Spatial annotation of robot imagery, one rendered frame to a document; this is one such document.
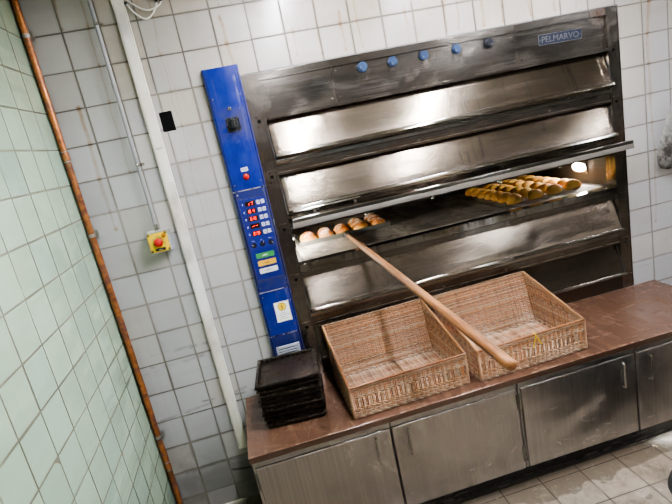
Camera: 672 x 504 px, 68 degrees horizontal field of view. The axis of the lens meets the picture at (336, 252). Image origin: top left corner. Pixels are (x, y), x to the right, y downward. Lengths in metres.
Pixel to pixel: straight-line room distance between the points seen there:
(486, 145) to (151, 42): 1.66
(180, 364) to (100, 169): 0.99
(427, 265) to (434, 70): 0.97
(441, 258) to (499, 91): 0.89
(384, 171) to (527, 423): 1.36
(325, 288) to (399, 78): 1.09
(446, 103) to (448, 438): 1.58
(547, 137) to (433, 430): 1.59
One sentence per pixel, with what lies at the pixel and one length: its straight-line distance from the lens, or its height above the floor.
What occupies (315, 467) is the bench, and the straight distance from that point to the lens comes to 2.29.
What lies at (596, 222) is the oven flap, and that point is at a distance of 3.11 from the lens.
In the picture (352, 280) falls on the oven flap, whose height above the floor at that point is 1.03.
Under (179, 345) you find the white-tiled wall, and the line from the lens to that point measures 2.59.
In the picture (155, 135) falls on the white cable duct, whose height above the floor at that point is 1.92.
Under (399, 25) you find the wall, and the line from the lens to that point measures 2.58.
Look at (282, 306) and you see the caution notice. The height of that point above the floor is 1.00.
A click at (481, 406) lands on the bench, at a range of 2.40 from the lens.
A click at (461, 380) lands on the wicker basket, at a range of 2.36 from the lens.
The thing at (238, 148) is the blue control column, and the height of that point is 1.79.
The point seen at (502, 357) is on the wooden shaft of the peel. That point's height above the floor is 1.20.
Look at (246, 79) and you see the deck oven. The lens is 2.42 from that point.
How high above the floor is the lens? 1.80
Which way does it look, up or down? 14 degrees down
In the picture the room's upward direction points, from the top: 12 degrees counter-clockwise
